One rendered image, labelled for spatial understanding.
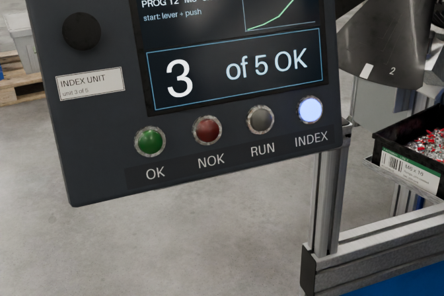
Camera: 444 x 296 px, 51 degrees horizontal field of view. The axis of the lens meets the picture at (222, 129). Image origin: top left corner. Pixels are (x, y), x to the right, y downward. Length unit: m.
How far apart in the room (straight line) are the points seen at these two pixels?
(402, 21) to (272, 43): 0.69
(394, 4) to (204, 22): 0.74
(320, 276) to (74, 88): 0.43
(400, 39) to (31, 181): 1.97
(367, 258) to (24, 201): 1.94
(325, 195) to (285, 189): 1.67
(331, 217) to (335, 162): 0.08
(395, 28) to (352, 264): 0.56
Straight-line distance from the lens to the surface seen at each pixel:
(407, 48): 1.05
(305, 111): 0.43
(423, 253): 0.77
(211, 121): 0.39
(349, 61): 1.05
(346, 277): 0.70
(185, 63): 0.39
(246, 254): 1.91
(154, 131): 0.38
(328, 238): 0.63
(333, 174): 0.57
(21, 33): 3.47
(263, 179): 2.32
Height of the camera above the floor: 1.30
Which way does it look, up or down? 28 degrees down
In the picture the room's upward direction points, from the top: 2 degrees counter-clockwise
